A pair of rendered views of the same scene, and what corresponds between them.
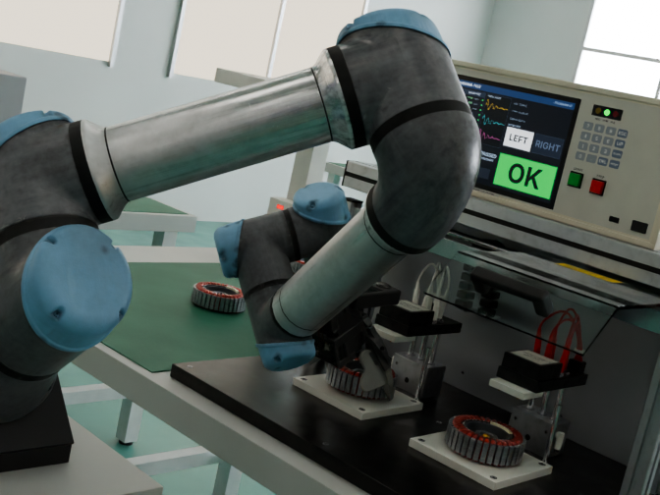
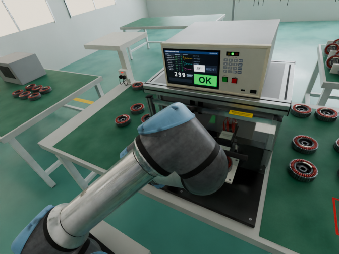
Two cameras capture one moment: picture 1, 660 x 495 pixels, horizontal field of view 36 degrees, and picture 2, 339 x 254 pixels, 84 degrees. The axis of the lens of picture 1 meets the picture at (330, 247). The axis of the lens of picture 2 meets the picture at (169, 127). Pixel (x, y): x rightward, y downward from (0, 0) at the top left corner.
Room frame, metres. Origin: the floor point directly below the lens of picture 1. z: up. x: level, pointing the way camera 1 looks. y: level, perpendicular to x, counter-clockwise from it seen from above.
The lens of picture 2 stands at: (0.83, 0.01, 1.55)
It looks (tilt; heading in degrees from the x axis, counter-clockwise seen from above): 39 degrees down; 353
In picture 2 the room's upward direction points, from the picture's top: 9 degrees counter-clockwise
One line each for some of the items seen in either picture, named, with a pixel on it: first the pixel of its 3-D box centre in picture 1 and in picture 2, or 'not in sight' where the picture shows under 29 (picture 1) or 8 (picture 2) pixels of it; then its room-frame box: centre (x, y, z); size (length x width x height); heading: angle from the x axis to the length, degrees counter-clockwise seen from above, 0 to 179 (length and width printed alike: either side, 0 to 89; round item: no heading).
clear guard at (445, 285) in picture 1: (569, 297); (240, 129); (1.34, -0.33, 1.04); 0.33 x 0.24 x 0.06; 139
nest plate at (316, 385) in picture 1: (357, 393); not in sight; (1.54, -0.09, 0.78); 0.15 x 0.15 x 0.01; 49
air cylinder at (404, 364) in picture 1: (416, 373); not in sight; (1.65, -0.19, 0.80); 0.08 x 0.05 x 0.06; 49
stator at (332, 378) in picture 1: (361, 376); not in sight; (1.54, -0.09, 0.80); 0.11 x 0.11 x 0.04
